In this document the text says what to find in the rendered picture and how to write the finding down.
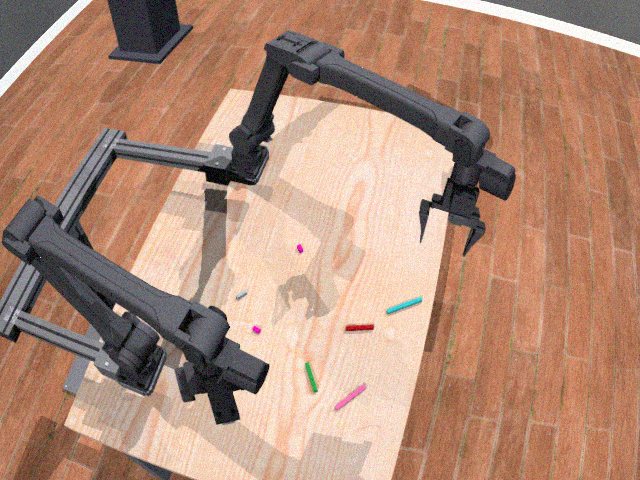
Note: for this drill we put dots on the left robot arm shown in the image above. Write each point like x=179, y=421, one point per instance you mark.
x=462, y=134

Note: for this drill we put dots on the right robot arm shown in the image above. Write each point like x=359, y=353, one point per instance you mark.
x=168, y=314

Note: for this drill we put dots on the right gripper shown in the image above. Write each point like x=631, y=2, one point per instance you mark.
x=185, y=377

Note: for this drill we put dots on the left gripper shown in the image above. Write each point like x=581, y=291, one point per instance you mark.
x=478, y=226

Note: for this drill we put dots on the turquoise rod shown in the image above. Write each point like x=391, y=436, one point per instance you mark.
x=404, y=305

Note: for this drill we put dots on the red rod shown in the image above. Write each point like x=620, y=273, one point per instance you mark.
x=359, y=327

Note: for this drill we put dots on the green rod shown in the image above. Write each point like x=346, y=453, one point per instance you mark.
x=311, y=377

